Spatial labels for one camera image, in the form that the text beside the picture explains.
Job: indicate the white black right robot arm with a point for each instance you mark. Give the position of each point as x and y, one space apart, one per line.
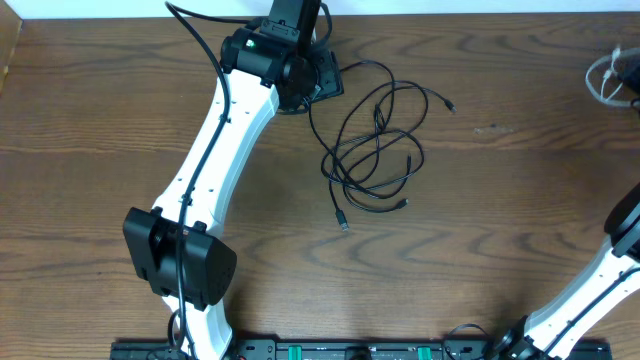
553 331

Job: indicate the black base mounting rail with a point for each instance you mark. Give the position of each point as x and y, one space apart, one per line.
267 349

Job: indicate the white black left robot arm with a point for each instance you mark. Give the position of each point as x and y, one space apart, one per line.
176 246

